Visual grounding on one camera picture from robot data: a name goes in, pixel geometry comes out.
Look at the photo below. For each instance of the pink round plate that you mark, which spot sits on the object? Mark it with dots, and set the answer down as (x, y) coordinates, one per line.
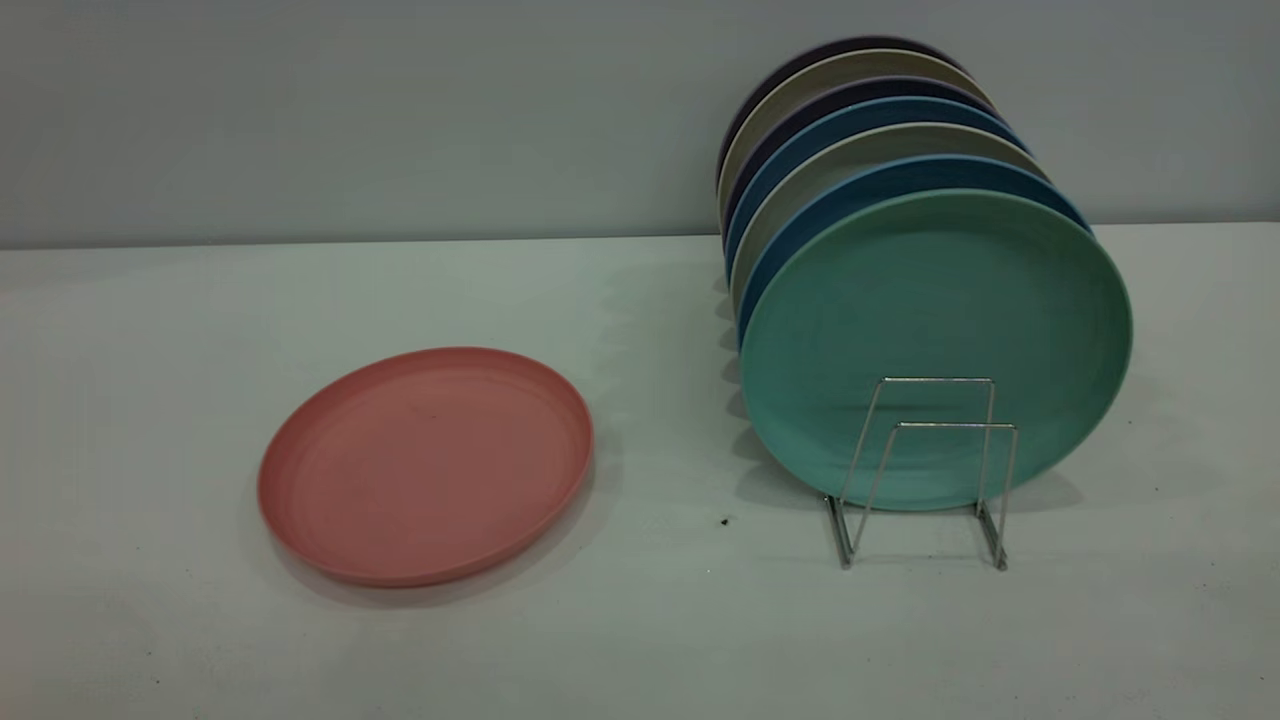
(425, 465)

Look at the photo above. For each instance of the dark purple round plate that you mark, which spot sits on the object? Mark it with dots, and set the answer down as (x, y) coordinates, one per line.
(850, 43)

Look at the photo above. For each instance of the navy purple round plate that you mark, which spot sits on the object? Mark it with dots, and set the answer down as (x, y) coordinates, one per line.
(880, 88)

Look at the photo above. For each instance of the green round plate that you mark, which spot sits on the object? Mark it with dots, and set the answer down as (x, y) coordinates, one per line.
(935, 300)

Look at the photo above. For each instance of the beige round plate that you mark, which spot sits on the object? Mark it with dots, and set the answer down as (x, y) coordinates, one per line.
(830, 162)
(850, 65)

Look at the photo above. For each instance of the blue round plate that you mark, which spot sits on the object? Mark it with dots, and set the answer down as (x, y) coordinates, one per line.
(850, 196)
(860, 112)

